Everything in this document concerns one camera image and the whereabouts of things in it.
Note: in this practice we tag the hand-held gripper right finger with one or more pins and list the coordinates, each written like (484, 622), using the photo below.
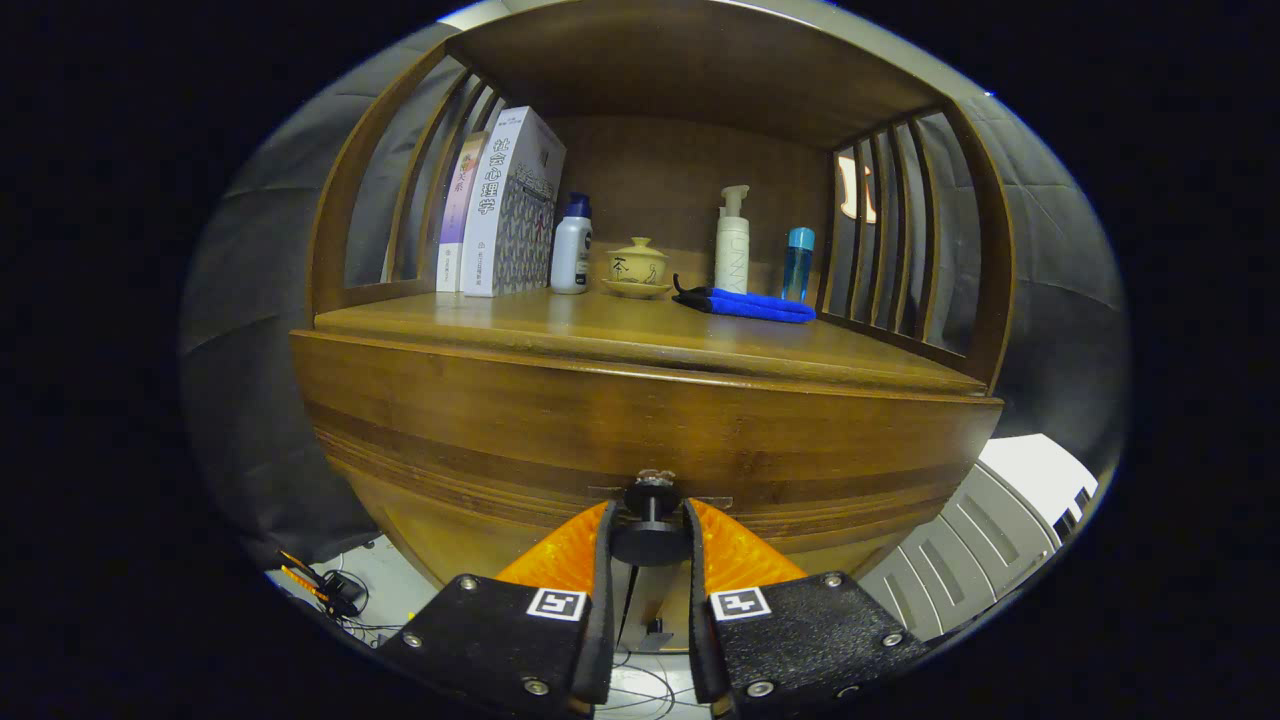
(697, 600)

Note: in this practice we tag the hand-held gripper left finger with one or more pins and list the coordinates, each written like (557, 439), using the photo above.
(603, 600)

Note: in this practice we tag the black drawer knob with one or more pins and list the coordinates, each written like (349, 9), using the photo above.
(650, 543)

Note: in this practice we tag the brown wooden drawer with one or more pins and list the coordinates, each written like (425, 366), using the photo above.
(600, 420)

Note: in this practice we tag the wooden countertop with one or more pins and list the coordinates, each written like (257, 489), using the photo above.
(620, 330)

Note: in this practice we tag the brown wooden cabinet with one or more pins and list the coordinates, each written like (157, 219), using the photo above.
(650, 70)

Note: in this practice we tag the orange black floor tool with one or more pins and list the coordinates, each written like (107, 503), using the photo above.
(335, 588)

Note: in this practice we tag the blue folded cloth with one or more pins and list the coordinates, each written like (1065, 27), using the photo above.
(745, 303)

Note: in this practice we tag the white grey appliance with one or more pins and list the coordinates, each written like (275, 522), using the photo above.
(1000, 520)

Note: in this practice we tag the yellow lidded ceramic teacup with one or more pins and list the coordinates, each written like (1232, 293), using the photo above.
(637, 268)

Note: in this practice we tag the white bottle blue cap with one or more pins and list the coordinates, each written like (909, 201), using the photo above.
(570, 255)

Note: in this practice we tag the clear blue bottle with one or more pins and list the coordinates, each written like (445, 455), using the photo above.
(798, 265)

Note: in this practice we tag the white pump bottle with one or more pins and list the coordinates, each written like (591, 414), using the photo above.
(732, 250)

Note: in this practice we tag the thick white patterned book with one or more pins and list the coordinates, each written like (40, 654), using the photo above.
(510, 200)

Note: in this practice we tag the thin pink purple book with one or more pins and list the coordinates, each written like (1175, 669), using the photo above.
(455, 210)

